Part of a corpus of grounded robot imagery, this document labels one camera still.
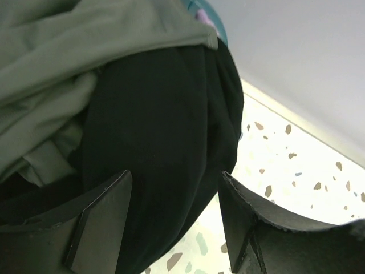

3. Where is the teal plastic laundry basket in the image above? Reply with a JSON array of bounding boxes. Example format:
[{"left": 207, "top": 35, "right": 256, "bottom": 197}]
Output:
[{"left": 182, "top": 0, "right": 228, "bottom": 46}]

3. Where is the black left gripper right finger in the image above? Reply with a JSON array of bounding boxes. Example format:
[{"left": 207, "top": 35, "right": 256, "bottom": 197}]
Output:
[{"left": 218, "top": 172, "right": 364, "bottom": 274}]

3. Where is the grey green t shirt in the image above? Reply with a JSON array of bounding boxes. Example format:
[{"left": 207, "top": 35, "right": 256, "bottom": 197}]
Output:
[{"left": 1, "top": 1, "right": 218, "bottom": 187}]

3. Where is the black t shirt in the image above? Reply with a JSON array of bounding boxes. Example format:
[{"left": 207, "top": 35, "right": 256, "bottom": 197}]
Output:
[{"left": 1, "top": 42, "right": 244, "bottom": 273}]

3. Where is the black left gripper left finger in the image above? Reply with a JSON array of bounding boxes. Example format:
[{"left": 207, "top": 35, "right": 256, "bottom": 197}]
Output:
[{"left": 1, "top": 171, "right": 132, "bottom": 274}]

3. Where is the purple garment in basket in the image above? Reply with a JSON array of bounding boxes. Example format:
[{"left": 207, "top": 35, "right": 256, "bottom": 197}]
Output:
[{"left": 195, "top": 9, "right": 217, "bottom": 29}]

